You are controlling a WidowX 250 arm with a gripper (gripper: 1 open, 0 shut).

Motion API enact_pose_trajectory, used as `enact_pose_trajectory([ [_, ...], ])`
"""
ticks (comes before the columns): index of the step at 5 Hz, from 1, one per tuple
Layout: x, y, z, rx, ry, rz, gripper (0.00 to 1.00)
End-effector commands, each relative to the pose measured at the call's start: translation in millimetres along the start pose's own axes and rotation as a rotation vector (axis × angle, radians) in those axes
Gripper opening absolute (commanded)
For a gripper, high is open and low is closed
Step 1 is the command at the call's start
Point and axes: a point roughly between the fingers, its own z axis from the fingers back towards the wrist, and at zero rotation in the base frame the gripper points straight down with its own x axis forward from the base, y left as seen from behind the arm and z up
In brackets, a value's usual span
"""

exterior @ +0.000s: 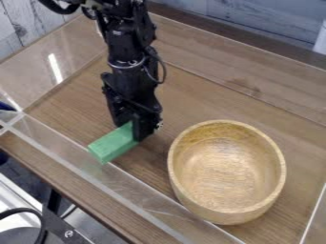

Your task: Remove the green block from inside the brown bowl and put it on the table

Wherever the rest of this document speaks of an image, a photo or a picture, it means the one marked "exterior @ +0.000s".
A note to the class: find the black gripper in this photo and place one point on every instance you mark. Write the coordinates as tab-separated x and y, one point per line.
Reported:
128	88

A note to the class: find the green rectangular block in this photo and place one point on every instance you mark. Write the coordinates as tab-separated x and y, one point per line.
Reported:
112	144

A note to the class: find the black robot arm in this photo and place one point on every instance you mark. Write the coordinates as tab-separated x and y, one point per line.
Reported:
126	28

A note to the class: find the brown wooden bowl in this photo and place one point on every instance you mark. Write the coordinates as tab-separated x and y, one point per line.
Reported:
227	171

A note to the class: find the clear acrylic front barrier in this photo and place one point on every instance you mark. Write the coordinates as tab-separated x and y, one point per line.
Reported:
146	216

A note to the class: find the black table leg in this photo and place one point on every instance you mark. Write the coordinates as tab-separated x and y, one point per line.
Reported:
53	202

